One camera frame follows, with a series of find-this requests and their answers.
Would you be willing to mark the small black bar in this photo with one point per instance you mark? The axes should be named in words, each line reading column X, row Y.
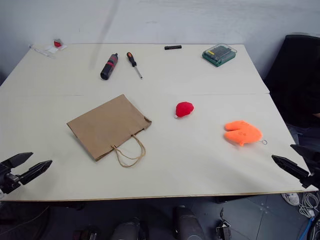
column 172, row 47

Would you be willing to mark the dark rounded robot leg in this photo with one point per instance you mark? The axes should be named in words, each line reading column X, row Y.
column 129, row 231
column 188, row 223

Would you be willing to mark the brown paper bag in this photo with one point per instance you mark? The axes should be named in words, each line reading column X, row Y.
column 106, row 125

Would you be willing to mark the black red electric screwdriver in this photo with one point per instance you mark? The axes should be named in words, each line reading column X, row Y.
column 109, row 66

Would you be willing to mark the green screwdriver bit case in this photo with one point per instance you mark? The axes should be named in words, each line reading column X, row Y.
column 219, row 54

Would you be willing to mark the clear plastic wrapper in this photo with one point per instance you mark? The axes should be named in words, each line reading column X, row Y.
column 47, row 50

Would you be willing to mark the small red white object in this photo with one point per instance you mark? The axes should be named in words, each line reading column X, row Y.
column 57, row 43

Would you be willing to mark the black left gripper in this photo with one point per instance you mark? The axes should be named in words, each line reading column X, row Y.
column 8, row 180

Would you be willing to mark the red plush toy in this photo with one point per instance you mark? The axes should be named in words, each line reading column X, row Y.
column 184, row 109

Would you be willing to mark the black office chair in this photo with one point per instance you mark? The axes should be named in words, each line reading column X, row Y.
column 296, row 80

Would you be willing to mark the white sneaker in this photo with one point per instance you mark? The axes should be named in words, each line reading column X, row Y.
column 291, row 198

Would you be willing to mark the orange plush toy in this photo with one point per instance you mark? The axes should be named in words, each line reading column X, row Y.
column 243, row 133

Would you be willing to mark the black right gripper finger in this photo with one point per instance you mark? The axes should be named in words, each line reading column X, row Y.
column 306, row 152
column 291, row 168

